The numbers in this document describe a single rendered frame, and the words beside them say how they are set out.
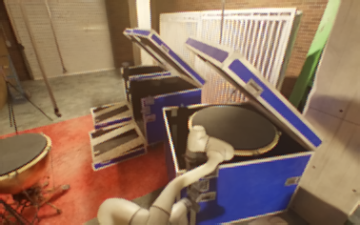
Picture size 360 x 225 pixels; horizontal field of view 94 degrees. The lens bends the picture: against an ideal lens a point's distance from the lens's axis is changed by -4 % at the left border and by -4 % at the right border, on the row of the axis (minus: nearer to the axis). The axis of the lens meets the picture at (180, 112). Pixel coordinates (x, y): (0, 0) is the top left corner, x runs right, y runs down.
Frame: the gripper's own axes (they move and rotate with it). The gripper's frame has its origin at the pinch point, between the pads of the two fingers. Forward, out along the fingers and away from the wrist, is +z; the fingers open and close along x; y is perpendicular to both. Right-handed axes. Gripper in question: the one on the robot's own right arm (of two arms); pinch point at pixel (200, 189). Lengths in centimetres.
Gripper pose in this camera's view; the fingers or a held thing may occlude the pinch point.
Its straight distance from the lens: 143.8
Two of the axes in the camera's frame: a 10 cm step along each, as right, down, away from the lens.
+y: -7.7, -3.4, 5.3
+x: -1.4, 9.1, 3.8
